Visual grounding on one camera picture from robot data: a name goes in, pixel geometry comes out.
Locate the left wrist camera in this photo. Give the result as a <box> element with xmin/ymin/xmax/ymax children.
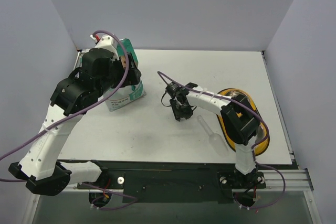
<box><xmin>90</xmin><ymin>35</ymin><xmax>118</xmax><ymax>53</ymax></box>

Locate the green white dog food bag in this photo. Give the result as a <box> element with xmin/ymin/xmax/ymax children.
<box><xmin>105</xmin><ymin>38</ymin><xmax>146</xmax><ymax>112</ymax></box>

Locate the yellow double bowl feeder tray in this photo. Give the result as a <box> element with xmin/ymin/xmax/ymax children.
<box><xmin>217</xmin><ymin>88</ymin><xmax>270</xmax><ymax>156</ymax></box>

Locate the clear plastic scoop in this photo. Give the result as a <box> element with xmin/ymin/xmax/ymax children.
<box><xmin>197</xmin><ymin>115</ymin><xmax>228</xmax><ymax>156</ymax></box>

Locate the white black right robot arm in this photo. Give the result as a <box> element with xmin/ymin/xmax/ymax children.
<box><xmin>165</xmin><ymin>82</ymin><xmax>269</xmax><ymax>187</ymax></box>

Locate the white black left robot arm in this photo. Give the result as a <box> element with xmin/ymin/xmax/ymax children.
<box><xmin>8</xmin><ymin>48</ymin><xmax>141</xmax><ymax>196</ymax></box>

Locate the far steel bowl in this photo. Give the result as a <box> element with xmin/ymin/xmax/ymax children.
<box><xmin>225</xmin><ymin>90</ymin><xmax>244</xmax><ymax>97</ymax></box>

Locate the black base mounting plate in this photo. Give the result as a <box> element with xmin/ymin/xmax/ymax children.
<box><xmin>93</xmin><ymin>161</ymin><xmax>266</xmax><ymax>204</ymax></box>

